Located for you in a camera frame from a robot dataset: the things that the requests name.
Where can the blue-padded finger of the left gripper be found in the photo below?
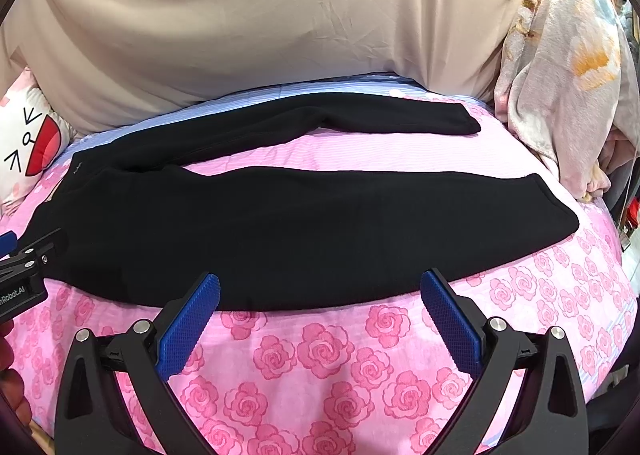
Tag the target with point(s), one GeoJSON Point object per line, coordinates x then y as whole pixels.
{"type": "Point", "coordinates": [8, 243]}

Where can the white cat face pillow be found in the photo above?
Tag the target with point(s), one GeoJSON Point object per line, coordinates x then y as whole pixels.
{"type": "Point", "coordinates": [33, 135]}

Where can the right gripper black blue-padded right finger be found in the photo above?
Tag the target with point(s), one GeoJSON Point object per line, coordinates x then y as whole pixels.
{"type": "Point", "coordinates": [549, 414]}

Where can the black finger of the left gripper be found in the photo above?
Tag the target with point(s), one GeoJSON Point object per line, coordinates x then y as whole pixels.
{"type": "Point", "coordinates": [42, 251]}

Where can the beige curtain cloth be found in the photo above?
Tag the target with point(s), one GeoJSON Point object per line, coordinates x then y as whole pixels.
{"type": "Point", "coordinates": [106, 63]}

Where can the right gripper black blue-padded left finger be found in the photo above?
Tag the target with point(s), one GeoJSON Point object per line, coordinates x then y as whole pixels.
{"type": "Point", "coordinates": [92, 416]}

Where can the floral pastel blanket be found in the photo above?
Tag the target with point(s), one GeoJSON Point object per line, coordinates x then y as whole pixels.
{"type": "Point", "coordinates": [568, 91]}

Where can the pink rose-print bed sheet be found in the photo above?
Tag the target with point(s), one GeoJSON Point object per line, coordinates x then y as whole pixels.
{"type": "Point", "coordinates": [368, 379]}

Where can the black pants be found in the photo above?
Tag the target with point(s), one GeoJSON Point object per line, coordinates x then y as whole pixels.
{"type": "Point", "coordinates": [141, 226]}

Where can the person's left hand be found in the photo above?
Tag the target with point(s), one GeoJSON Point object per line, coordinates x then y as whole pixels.
{"type": "Point", "coordinates": [12, 384]}

